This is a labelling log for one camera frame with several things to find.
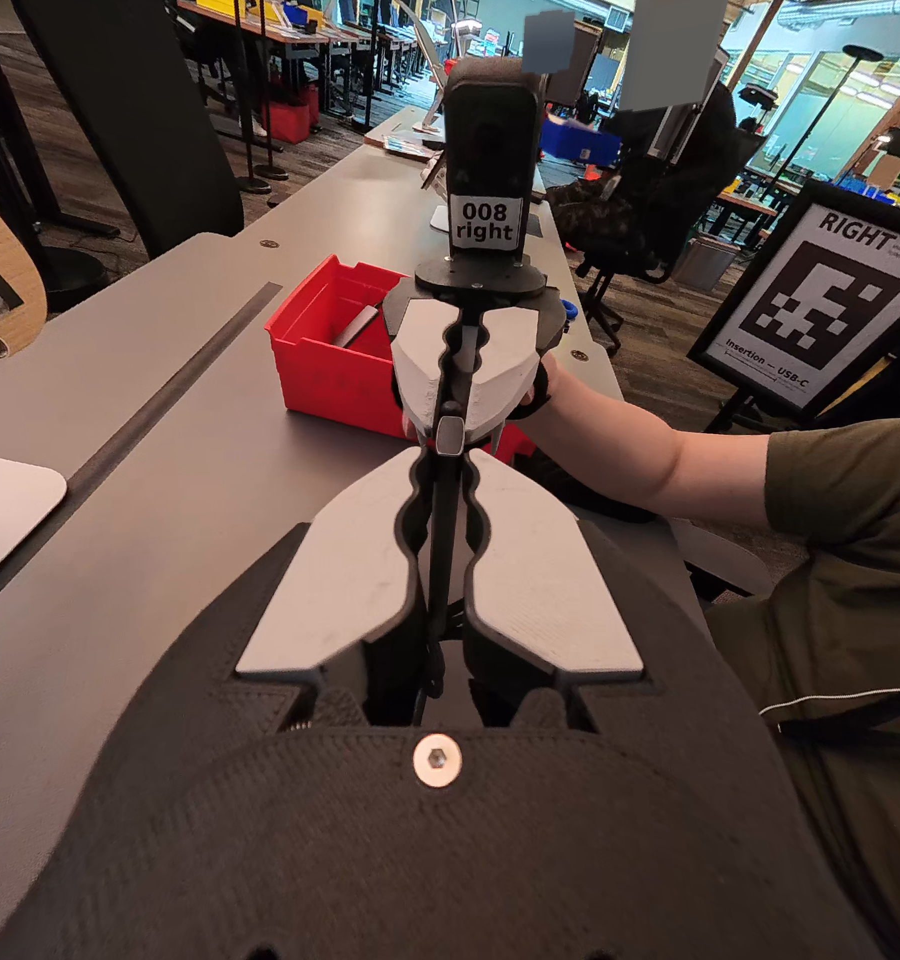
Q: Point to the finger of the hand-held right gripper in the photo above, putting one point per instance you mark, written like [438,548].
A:
[510,352]
[416,352]

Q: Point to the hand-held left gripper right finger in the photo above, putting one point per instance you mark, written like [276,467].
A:
[547,585]

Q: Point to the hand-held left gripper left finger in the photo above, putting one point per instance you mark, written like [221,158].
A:
[330,577]

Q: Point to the red plastic bin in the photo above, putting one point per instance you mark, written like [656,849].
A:
[322,382]

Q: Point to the person's right forearm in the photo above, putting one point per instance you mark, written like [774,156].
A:
[660,457]

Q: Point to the person's right hand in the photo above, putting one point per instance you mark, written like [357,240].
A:
[559,401]

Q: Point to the white desk stand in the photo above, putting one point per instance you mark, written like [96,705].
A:
[439,219]

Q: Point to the blue storage crate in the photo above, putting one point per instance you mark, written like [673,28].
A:
[577,142]

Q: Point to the grey chair armrest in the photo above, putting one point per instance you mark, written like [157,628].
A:
[727,559]

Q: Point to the red floor crate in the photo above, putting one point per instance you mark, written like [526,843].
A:
[289,124]

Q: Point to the grey waste bin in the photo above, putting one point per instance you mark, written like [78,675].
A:
[709,262]

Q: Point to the yellow storage bin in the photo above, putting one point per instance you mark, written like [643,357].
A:
[232,9]

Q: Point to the person's torso in olive shirt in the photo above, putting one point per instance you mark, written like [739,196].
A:
[855,600]

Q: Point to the framed tag sign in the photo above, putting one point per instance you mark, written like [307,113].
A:
[817,300]

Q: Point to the white stand base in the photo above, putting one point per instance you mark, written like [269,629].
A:
[7,510]

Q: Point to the black round floor base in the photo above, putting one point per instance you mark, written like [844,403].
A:
[75,281]

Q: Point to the black upright panel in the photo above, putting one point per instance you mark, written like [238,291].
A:
[135,112]

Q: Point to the black floor lamp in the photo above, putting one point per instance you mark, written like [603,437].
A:
[866,52]

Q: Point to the wooden instruction board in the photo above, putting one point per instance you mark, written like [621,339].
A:
[7,262]

